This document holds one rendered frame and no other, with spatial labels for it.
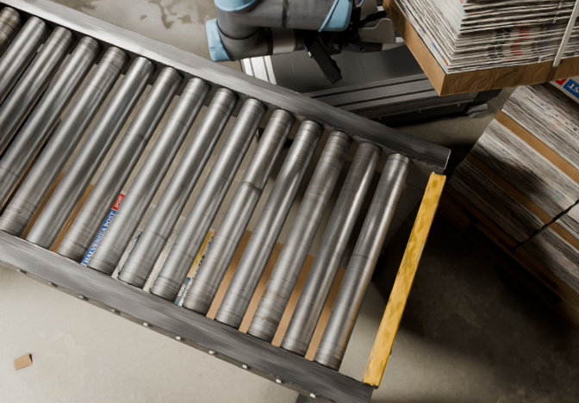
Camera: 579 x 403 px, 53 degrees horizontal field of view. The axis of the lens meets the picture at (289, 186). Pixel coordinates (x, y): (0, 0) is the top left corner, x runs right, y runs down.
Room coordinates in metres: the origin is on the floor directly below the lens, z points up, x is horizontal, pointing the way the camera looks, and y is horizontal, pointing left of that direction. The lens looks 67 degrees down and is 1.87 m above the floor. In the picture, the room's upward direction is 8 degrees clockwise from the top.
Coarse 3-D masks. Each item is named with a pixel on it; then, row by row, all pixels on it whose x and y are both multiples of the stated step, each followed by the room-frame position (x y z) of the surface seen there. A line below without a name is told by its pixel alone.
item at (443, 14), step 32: (416, 0) 0.69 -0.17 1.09; (448, 0) 0.61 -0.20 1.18; (480, 0) 0.58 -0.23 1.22; (512, 0) 0.60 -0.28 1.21; (544, 0) 0.61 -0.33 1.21; (416, 32) 0.64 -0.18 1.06; (448, 32) 0.58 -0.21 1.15; (480, 32) 0.57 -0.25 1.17; (512, 32) 0.59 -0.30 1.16; (544, 32) 0.60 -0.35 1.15; (448, 64) 0.54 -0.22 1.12; (480, 64) 0.56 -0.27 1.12; (512, 64) 0.57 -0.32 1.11
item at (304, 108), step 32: (0, 0) 0.79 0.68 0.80; (32, 0) 0.80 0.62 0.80; (96, 32) 0.74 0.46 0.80; (128, 32) 0.75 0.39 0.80; (96, 64) 0.73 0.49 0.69; (128, 64) 0.71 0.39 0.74; (160, 64) 0.69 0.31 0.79; (192, 64) 0.69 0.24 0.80; (256, 96) 0.63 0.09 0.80; (288, 96) 0.64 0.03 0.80; (352, 128) 0.59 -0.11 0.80; (384, 128) 0.60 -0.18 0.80; (352, 160) 0.57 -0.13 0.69; (384, 160) 0.55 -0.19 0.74; (416, 160) 0.54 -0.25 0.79
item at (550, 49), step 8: (568, 0) 0.62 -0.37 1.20; (560, 8) 0.62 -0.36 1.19; (568, 8) 0.62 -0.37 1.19; (560, 16) 0.61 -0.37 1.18; (568, 16) 0.62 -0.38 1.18; (552, 24) 0.61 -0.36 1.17; (560, 24) 0.61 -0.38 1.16; (576, 24) 0.62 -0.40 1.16; (552, 32) 0.61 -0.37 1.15; (560, 32) 0.61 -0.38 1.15; (576, 32) 0.62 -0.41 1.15; (552, 40) 0.60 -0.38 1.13; (560, 40) 0.61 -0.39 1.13; (568, 40) 0.61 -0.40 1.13; (576, 40) 0.61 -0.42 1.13; (544, 48) 0.59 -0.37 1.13; (552, 48) 0.60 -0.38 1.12; (568, 48) 0.61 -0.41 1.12; (544, 56) 0.59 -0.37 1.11; (552, 56) 0.59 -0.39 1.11; (568, 56) 0.60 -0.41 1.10
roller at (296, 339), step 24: (360, 144) 0.56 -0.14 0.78; (360, 168) 0.50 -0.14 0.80; (360, 192) 0.45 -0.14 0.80; (336, 216) 0.39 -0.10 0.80; (336, 240) 0.34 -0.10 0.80; (312, 264) 0.30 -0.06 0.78; (336, 264) 0.30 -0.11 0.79; (312, 288) 0.25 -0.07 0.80; (312, 312) 0.20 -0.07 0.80; (288, 336) 0.16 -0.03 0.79; (312, 336) 0.16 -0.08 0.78
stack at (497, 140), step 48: (528, 96) 0.76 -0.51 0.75; (576, 96) 0.72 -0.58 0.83; (480, 144) 0.77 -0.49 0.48; (576, 144) 0.67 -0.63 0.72; (480, 192) 0.72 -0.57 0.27; (528, 192) 0.66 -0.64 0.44; (576, 192) 0.62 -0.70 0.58; (480, 240) 0.66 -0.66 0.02; (528, 240) 0.60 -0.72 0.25; (528, 288) 0.52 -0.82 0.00; (576, 288) 0.48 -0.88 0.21
